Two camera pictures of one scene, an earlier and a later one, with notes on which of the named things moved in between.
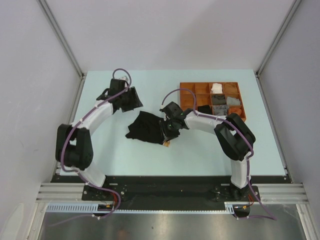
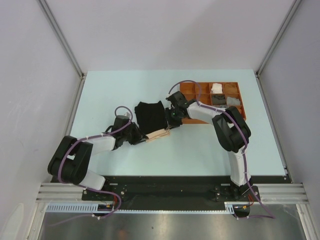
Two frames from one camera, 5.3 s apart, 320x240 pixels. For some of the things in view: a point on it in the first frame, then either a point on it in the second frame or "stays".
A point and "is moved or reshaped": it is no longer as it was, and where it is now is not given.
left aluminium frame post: x=62 y=37 stays
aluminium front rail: x=269 y=192 stays
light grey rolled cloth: x=233 y=101 stays
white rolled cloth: x=217 y=88 stays
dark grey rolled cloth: x=219 y=99 stays
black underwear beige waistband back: x=148 y=127 is moved or reshaped
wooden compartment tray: x=219 y=99 stays
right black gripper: x=167 y=135 -> x=169 y=123
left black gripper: x=135 y=102 -> x=139 y=136
